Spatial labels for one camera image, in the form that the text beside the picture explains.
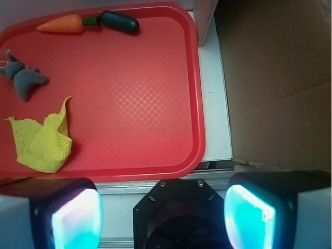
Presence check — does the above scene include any yellow cloth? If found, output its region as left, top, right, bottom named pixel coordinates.
left=7, top=96, right=73, bottom=174

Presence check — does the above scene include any red plastic tray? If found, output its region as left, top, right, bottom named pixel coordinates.
left=1, top=3, right=205, bottom=183

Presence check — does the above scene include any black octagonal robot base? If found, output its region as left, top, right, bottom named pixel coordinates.
left=133, top=179, right=232, bottom=248

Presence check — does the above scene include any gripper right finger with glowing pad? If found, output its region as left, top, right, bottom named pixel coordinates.
left=224, top=171, right=331, bottom=248

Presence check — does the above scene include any brown cardboard box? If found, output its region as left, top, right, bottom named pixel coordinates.
left=215, top=1, right=331, bottom=171

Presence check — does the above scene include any dark green toy cucumber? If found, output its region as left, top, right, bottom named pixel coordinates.
left=99, top=10, right=140, bottom=33

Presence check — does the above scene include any orange toy carrot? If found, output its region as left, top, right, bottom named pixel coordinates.
left=36, top=15, right=101, bottom=33

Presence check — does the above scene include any gray plush animal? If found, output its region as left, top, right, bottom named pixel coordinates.
left=1, top=49, right=49, bottom=102

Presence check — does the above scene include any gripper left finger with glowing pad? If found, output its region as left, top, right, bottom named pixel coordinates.
left=1, top=177, right=103, bottom=248

